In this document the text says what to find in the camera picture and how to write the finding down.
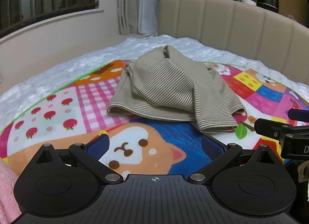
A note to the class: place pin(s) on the pink fluffy cloth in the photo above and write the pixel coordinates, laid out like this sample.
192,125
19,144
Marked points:
7,190

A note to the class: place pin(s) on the window with dark railing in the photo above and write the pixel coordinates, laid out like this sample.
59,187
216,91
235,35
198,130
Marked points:
48,1

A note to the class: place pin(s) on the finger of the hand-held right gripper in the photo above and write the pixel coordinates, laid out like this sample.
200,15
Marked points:
270,127
299,114

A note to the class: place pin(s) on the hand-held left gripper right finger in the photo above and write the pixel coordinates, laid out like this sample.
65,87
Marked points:
213,147

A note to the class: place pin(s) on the colourful cartoon printed blanket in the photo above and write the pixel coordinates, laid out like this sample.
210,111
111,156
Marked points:
72,108

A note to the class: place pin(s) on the beige curtain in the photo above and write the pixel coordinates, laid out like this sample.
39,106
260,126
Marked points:
128,4

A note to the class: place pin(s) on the beige padded headboard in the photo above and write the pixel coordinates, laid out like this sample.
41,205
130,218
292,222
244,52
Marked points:
217,21

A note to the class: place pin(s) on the beige striped shirt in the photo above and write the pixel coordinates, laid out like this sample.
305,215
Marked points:
164,86

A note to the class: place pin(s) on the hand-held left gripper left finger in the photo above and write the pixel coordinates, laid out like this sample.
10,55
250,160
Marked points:
97,145

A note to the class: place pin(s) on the light blue hanging cloth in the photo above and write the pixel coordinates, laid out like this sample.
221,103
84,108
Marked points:
149,9

